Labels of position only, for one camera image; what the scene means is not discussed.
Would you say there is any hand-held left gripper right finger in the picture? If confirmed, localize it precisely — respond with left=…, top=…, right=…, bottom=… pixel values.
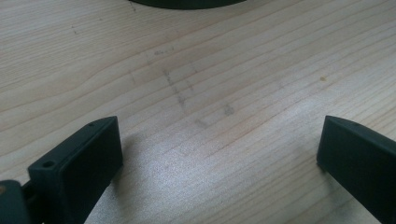
left=316, top=114, right=396, bottom=224

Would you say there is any metal trash bin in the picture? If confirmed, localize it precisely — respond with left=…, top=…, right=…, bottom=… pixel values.
left=128, top=0, right=248, bottom=10

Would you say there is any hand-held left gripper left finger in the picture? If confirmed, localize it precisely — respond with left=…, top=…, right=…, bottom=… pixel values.
left=27, top=115, right=124, bottom=224

